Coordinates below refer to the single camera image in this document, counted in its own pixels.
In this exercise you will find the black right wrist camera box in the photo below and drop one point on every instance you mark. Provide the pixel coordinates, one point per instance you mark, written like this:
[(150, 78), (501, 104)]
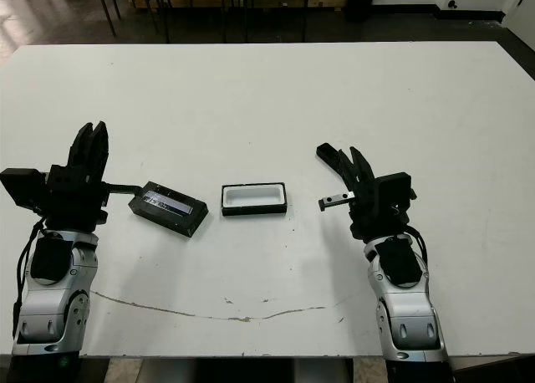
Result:
[(397, 186)]

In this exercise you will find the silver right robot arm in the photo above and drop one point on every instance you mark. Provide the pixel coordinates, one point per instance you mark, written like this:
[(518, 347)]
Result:
[(409, 316)]

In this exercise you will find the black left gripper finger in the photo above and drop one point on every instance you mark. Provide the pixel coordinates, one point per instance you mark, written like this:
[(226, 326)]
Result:
[(101, 153), (83, 149)]

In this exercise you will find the black metal furniture leg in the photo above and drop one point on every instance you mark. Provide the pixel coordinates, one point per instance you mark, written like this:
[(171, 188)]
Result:
[(104, 8)]

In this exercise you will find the white door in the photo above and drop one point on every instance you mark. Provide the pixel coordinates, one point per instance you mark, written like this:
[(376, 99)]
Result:
[(520, 6)]

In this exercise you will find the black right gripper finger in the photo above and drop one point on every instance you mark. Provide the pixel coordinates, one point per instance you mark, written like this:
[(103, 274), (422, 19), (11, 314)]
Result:
[(364, 165), (354, 176)]

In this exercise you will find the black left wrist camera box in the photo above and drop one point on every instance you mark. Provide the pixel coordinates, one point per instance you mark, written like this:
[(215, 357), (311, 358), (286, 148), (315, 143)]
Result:
[(21, 186)]

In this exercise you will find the black box lid with window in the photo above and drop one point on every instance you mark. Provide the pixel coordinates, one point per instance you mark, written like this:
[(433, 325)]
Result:
[(175, 216)]

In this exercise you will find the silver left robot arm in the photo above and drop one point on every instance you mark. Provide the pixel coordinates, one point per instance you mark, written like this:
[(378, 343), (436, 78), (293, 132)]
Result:
[(50, 303)]

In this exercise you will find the black round door stop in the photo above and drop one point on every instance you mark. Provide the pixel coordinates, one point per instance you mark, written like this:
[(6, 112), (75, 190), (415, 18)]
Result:
[(451, 2)]

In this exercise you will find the black box base white insert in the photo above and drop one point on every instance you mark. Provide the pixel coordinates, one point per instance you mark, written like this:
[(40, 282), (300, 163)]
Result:
[(251, 197)]

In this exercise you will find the black trash bin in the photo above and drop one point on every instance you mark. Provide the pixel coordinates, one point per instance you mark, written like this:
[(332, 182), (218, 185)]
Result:
[(361, 2)]

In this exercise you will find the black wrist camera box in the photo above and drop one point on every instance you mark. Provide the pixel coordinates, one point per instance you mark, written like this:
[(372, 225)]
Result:
[(397, 186), (21, 186)]

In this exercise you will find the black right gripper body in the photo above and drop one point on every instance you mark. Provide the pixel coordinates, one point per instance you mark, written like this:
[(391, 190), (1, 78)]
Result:
[(376, 216)]

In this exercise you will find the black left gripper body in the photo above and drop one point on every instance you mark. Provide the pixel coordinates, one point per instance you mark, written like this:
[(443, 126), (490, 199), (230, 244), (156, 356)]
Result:
[(75, 203)]

